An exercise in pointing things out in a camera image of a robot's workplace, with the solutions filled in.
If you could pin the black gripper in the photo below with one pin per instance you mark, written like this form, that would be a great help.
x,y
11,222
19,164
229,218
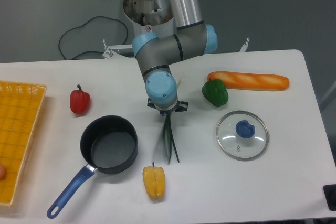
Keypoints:
x,y
177,106

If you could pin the green onion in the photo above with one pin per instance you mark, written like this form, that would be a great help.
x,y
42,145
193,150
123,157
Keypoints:
x,y
165,146

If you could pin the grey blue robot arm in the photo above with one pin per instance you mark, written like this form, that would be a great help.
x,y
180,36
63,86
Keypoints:
x,y
155,54

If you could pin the green bell pepper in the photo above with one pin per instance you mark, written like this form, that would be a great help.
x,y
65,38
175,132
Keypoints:
x,y
215,92

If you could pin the orange baguette bread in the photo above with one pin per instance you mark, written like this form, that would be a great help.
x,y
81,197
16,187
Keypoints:
x,y
251,81

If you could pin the yellow bell pepper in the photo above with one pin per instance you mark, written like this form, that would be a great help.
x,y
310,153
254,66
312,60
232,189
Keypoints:
x,y
154,181

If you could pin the glass pot lid blue knob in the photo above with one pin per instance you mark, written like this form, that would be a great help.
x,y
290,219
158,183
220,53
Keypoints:
x,y
242,135

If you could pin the red bell pepper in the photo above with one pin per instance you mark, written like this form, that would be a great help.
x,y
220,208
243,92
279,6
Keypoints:
x,y
79,101

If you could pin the yellow woven basket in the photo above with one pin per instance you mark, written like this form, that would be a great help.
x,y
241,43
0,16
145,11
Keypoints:
x,y
20,106

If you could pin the brown egg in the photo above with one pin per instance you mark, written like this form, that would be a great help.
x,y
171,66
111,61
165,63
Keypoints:
x,y
2,171

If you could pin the black device at edge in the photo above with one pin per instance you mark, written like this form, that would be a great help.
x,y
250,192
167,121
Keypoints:
x,y
330,192

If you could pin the black saucepan blue handle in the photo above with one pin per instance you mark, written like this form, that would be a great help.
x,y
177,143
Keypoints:
x,y
109,145

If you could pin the white metal base bracket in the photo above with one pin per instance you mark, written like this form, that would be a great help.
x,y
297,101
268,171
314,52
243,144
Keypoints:
x,y
121,50

